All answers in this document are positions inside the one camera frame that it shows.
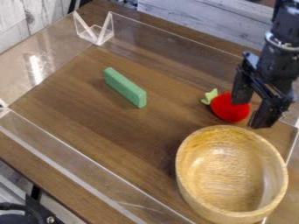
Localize green rectangular block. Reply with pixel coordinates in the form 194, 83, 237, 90
102, 67, 146, 108

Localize clear acrylic tray walls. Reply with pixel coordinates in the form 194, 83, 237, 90
0, 10, 299, 224

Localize black clamp with screw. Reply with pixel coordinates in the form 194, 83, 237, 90
0, 194, 65, 224

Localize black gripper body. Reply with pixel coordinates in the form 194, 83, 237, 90
237, 42, 299, 102

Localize red plush strawberry toy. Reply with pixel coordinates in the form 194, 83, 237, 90
200, 88, 249, 123

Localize clear acrylic corner bracket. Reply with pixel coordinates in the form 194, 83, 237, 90
72, 12, 114, 46

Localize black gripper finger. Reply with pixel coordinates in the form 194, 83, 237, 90
230, 67, 253, 105
246, 97, 292, 129

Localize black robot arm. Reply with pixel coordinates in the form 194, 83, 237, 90
230, 0, 299, 129

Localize wooden bowl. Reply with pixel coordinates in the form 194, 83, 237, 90
174, 125, 288, 224

